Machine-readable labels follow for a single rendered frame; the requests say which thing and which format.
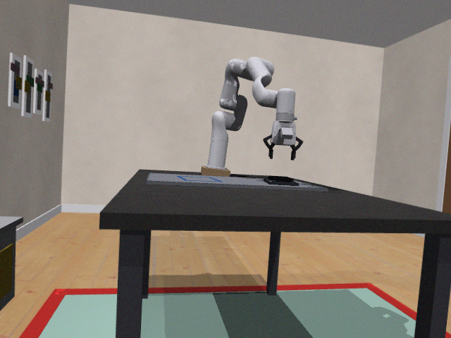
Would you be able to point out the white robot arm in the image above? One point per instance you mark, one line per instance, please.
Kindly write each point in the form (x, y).
(253, 69)

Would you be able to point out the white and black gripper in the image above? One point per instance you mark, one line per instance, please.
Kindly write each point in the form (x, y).
(276, 137)

